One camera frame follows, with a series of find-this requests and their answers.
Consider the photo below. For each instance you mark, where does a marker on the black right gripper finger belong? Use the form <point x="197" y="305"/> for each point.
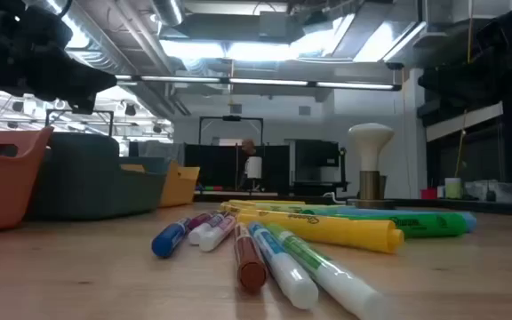
<point x="456" y="82"/>

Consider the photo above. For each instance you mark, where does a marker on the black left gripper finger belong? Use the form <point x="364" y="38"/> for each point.
<point x="82" y="106"/>
<point x="82" y="82"/>

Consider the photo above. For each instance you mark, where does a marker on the blue highlighter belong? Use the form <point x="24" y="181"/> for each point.
<point x="470" y="221"/>

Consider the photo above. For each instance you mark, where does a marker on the green Sharpie highlighter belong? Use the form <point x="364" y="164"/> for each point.
<point x="429" y="224"/>

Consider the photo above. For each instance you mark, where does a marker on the dark blue marker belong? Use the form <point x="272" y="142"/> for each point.
<point x="169" y="240"/>

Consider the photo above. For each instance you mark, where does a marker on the magenta marker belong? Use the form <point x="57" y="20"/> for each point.
<point x="199" y="220"/>

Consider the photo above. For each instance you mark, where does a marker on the white marker purple label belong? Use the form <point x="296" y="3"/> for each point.
<point x="198" y="234"/>

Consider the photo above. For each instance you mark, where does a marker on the white marker pink label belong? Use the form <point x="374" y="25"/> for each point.
<point x="213" y="237"/>

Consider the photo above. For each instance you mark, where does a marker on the yellow Sharpie highlighter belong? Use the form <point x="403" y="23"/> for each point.
<point x="327" y="229"/>

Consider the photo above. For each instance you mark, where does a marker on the white marker green cap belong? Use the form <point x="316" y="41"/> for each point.
<point x="340" y="280"/>

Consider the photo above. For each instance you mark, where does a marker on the brown marker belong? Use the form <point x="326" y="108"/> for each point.
<point x="250" y="266"/>

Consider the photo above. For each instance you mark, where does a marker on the white marker light blue cap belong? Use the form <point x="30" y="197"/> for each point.
<point x="289" y="275"/>

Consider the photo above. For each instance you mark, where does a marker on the black ceiling spotlight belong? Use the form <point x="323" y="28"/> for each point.
<point x="17" y="106"/>
<point x="157" y="129"/>
<point x="130" y="109"/>

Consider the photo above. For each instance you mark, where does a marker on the dark green plastic bin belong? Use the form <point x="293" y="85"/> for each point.
<point x="87" y="186"/>

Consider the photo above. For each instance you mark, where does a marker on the white mushroom lamp brass base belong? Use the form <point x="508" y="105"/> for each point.
<point x="370" y="142"/>

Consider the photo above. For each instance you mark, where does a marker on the light green cup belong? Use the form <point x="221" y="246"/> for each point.
<point x="453" y="189"/>

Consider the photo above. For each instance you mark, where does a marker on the red container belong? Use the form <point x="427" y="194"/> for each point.
<point x="428" y="194"/>

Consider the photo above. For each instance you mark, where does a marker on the orange plastic bin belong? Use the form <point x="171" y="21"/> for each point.
<point x="2" y="191"/>

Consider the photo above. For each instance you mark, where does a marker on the clear plastic bags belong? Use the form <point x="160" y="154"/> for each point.
<point x="500" y="191"/>

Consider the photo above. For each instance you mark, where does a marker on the small black bottle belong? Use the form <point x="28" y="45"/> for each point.
<point x="490" y="195"/>

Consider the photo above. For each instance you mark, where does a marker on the yellow plastic bin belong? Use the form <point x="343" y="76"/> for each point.
<point x="180" y="186"/>

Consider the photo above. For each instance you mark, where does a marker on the black partition screen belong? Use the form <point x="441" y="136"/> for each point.
<point x="211" y="169"/>

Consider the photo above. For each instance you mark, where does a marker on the black cabinet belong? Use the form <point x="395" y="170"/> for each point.
<point x="316" y="155"/>

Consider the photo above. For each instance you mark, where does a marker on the person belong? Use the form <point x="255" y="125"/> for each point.
<point x="248" y="146"/>

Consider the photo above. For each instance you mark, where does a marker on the long LED light bar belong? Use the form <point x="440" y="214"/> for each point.
<point x="265" y="82"/>

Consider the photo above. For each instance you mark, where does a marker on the white cylindrical lamp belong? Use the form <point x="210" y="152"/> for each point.
<point x="254" y="168"/>

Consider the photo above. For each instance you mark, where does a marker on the silver ventilation duct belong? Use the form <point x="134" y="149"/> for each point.
<point x="167" y="11"/>

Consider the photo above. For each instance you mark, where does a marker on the black aluminium table frame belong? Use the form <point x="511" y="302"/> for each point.
<point x="496" y="207"/>

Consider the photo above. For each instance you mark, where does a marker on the black frame with camera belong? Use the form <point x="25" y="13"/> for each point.
<point x="231" y="118"/>

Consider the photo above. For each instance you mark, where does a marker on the grey square wall vent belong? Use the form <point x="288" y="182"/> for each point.
<point x="304" y="111"/>
<point x="235" y="109"/>

